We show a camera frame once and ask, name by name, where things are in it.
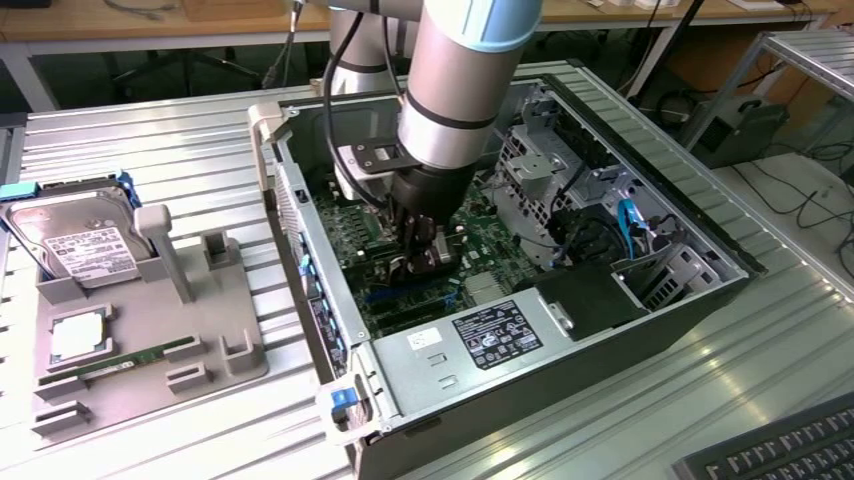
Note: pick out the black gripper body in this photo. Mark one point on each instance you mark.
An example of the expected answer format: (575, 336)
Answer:
(434, 195)

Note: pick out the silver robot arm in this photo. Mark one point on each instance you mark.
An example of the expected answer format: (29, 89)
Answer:
(460, 75)

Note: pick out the blue expansion slot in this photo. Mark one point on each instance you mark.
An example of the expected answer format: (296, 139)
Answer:
(380, 296)

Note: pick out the short black expansion slot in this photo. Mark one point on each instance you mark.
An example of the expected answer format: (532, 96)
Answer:
(382, 308)

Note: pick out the silver chipset heat sink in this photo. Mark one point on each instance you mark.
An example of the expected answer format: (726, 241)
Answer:
(487, 288)

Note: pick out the green motherboard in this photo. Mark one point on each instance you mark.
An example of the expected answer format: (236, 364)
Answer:
(494, 240)

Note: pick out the silver disk bay cage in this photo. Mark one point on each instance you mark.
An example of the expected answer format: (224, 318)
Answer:
(534, 165)

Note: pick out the black case lock knob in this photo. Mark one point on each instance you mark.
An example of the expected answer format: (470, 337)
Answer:
(300, 196)

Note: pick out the silver power supply unit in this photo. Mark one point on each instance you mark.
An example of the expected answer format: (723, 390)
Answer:
(427, 370)

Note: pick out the black fan shroud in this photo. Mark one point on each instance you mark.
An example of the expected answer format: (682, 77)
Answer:
(587, 300)

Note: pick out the blue case latch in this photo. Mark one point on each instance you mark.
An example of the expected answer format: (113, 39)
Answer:
(343, 400)

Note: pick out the open PC case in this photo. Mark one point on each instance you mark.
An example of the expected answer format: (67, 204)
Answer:
(667, 150)

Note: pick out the blue disk caddy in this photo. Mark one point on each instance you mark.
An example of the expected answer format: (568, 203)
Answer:
(127, 190)

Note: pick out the grey parts rack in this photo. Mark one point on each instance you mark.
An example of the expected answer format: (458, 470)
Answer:
(153, 350)

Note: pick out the wooden desk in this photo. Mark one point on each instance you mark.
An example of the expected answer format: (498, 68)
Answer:
(600, 12)

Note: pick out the silver hard disk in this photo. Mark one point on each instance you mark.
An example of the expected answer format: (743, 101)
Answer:
(87, 240)

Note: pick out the black floor device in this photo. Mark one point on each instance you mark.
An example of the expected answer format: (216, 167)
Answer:
(741, 130)

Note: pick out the green RAM stick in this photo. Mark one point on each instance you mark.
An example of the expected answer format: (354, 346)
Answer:
(120, 362)

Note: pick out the silver CPU chip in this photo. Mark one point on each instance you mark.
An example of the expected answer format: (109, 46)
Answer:
(79, 339)

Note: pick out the metal slat shelf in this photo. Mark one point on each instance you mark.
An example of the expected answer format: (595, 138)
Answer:
(814, 55)

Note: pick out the black keyboard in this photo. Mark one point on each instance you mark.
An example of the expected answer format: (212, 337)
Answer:
(787, 450)

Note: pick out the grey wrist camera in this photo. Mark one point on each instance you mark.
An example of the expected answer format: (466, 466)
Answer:
(347, 167)

